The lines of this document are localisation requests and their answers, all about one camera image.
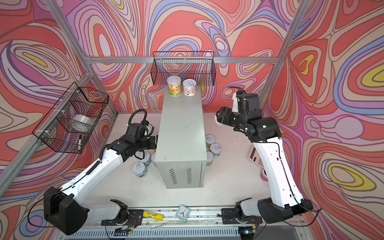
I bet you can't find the teal label can rear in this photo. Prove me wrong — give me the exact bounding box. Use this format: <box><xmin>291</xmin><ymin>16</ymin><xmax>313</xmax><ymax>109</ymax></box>
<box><xmin>138</xmin><ymin>151</ymin><xmax>152</xmax><ymax>167</ymax></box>

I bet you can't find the orange label can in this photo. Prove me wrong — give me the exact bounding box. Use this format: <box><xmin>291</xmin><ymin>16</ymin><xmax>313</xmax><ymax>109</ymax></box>
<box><xmin>167</xmin><ymin>76</ymin><xmax>182</xmax><ymax>97</ymax></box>

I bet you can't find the grey metal cabinet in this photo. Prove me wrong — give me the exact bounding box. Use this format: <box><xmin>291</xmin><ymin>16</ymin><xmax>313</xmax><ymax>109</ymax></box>
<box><xmin>155</xmin><ymin>91</ymin><xmax>208</xmax><ymax>189</ymax></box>

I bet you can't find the pink round speaker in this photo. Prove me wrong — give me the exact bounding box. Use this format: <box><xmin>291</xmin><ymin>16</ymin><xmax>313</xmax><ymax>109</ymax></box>
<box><xmin>260</xmin><ymin>169</ymin><xmax>269</xmax><ymax>182</ymax></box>

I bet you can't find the teal alarm clock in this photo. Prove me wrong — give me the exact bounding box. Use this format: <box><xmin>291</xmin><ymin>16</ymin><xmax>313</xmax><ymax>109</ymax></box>
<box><xmin>176</xmin><ymin>205</ymin><xmax>191</xmax><ymax>223</ymax></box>

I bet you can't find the can right rear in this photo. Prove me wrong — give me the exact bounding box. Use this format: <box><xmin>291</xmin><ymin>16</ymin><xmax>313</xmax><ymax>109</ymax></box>
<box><xmin>205</xmin><ymin>134</ymin><xmax>216</xmax><ymax>151</ymax></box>

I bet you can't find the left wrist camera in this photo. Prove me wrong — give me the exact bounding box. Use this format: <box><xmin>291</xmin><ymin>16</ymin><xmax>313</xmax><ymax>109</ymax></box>
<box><xmin>141</xmin><ymin>120</ymin><xmax>150</xmax><ymax>127</ymax></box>

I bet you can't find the yellow label tube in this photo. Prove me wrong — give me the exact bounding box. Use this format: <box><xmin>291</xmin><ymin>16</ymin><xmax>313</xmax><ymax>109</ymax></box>
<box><xmin>143</xmin><ymin>211</ymin><xmax>164</xmax><ymax>221</ymax></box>

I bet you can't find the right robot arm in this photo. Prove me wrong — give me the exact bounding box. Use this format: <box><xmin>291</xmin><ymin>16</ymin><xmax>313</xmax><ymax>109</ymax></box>
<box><xmin>216</xmin><ymin>89</ymin><xmax>314</xmax><ymax>224</ymax></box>

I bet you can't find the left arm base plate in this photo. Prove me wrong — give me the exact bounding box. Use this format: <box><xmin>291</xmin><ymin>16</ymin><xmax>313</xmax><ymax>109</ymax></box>
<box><xmin>101</xmin><ymin>209</ymin><xmax>144</xmax><ymax>227</ymax></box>

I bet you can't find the pink calculator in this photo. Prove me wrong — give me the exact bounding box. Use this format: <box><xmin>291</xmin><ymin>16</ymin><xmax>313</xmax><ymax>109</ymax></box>
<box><xmin>248</xmin><ymin>148</ymin><xmax>264</xmax><ymax>169</ymax></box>

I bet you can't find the black marker pen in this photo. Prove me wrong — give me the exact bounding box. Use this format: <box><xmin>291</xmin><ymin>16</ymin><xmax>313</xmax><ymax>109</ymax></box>
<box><xmin>78</xmin><ymin>135</ymin><xmax>82</xmax><ymax>153</ymax></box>

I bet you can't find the can right hidden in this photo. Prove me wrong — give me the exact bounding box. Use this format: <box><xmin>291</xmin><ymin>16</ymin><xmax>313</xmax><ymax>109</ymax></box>
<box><xmin>206</xmin><ymin>151</ymin><xmax>214</xmax><ymax>167</ymax></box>

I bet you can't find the pink label can left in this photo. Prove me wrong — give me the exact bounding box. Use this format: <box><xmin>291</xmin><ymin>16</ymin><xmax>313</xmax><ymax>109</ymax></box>
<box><xmin>151</xmin><ymin>153</ymin><xmax>157</xmax><ymax>167</ymax></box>

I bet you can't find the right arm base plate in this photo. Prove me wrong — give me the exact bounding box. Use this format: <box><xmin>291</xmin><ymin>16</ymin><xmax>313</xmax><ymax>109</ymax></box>
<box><xmin>217</xmin><ymin>207</ymin><xmax>263</xmax><ymax>226</ymax></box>

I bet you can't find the left black wire basket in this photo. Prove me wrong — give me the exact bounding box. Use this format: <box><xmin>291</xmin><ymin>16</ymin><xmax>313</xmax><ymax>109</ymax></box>
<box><xmin>32</xmin><ymin>83</ymin><xmax>109</xmax><ymax>154</ymax></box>

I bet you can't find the back black wire basket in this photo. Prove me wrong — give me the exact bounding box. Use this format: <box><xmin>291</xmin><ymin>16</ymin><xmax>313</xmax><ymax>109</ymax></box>
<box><xmin>151</xmin><ymin>51</ymin><xmax>217</xmax><ymax>86</ymax></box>

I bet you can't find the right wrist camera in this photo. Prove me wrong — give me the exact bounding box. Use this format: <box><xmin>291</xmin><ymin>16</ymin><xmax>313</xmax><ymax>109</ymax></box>
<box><xmin>232</xmin><ymin>93</ymin><xmax>239</xmax><ymax>112</ymax></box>

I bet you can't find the teal label can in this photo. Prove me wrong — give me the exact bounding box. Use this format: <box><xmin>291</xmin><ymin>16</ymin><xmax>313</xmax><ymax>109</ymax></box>
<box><xmin>133</xmin><ymin>162</ymin><xmax>148</xmax><ymax>178</ymax></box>
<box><xmin>138</xmin><ymin>151</ymin><xmax>152</xmax><ymax>167</ymax></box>

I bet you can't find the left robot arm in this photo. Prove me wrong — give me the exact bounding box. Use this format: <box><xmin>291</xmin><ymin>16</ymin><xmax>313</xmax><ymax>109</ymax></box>
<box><xmin>43</xmin><ymin>121</ymin><xmax>157</xmax><ymax>236</ymax></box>

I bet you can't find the black wire basket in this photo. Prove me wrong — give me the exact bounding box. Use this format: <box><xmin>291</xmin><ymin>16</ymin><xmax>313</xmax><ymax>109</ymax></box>
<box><xmin>32</xmin><ymin>83</ymin><xmax>109</xmax><ymax>154</ymax></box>
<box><xmin>151</xmin><ymin>51</ymin><xmax>217</xmax><ymax>86</ymax></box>

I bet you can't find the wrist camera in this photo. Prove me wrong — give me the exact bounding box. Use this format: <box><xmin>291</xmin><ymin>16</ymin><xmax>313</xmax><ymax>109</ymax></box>
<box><xmin>232</xmin><ymin>93</ymin><xmax>239</xmax><ymax>112</ymax></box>
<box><xmin>141</xmin><ymin>120</ymin><xmax>150</xmax><ymax>127</ymax></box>

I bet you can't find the teal label can front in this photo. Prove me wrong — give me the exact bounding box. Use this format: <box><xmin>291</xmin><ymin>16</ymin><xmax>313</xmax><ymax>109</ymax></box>
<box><xmin>133</xmin><ymin>162</ymin><xmax>148</xmax><ymax>178</ymax></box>

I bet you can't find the pink flower label can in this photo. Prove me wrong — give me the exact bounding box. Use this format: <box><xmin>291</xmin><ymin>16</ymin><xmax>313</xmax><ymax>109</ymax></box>
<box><xmin>183</xmin><ymin>79</ymin><xmax>197</xmax><ymax>97</ymax></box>

